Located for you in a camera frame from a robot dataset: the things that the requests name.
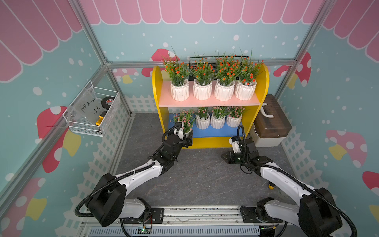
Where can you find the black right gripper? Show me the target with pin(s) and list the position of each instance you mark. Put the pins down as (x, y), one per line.
(229, 158)

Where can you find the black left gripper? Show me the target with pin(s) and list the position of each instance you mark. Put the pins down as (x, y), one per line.
(188, 141)

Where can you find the pink flower pot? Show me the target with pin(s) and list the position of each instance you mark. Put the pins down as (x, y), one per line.
(218, 117)
(202, 118)
(186, 118)
(234, 117)

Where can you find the orange flower pot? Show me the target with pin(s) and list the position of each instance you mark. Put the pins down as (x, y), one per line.
(246, 82)
(178, 72)
(226, 75)
(203, 74)

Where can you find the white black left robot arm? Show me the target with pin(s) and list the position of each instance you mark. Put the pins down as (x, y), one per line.
(108, 201)

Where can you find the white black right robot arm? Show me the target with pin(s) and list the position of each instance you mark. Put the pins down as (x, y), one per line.
(314, 210)

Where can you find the yellow pink blue wooden rack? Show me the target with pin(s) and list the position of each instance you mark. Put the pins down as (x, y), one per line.
(210, 133)

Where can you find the white box with brown lid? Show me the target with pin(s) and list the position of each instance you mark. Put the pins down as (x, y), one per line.
(271, 125)

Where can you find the yellow utility knife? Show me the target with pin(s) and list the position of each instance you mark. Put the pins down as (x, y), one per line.
(101, 117)

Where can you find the black tape roll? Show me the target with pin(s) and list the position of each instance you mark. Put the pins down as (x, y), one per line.
(107, 102)

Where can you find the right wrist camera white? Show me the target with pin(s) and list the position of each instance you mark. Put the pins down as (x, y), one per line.
(235, 143)

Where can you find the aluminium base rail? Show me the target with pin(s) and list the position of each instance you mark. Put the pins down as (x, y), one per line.
(195, 221)

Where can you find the clear wall-mounted wire basket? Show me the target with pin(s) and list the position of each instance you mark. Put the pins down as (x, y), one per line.
(83, 113)

